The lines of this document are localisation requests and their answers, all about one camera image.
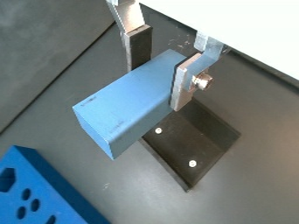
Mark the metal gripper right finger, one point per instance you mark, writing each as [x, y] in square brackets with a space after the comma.
[190, 72]

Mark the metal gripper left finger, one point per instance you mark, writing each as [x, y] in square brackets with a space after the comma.
[134, 31]

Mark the light blue rectangular block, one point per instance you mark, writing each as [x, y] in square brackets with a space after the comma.
[122, 110]

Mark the black curved fixture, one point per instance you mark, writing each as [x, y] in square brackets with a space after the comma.
[188, 141]

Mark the blue shape-sorting foam board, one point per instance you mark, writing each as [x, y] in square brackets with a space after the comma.
[36, 196]

